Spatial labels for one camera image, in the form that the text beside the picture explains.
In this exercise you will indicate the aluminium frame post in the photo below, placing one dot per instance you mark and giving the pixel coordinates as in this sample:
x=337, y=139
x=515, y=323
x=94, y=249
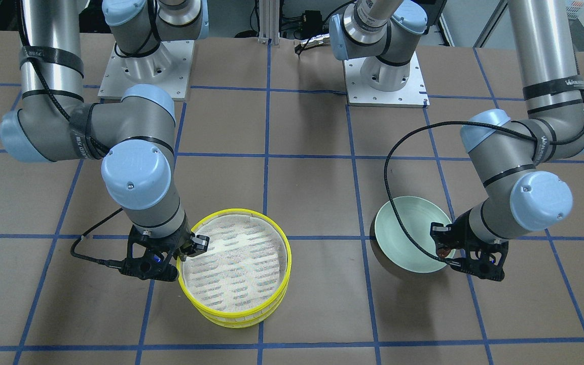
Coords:
x=269, y=22

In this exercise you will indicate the dark red bun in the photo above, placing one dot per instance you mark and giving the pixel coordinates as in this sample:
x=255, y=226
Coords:
x=443, y=252

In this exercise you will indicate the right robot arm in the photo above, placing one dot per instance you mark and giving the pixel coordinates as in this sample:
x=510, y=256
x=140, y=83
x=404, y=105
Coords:
x=134, y=139

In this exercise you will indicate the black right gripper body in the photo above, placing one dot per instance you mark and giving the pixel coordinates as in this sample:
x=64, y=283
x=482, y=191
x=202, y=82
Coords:
x=181, y=242

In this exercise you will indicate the yellow steamer basket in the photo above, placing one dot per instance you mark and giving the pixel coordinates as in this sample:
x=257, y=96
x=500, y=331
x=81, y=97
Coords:
x=243, y=277

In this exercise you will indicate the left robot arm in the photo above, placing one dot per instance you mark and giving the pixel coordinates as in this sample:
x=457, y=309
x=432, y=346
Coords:
x=505, y=153

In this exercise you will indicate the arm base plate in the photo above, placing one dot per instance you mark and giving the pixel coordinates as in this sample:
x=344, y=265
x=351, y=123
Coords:
x=168, y=67
x=371, y=83

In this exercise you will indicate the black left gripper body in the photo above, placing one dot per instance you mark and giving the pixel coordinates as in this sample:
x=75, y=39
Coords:
x=458, y=234

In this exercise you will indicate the light green plate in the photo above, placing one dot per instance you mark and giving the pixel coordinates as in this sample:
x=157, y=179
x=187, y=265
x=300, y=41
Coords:
x=417, y=214

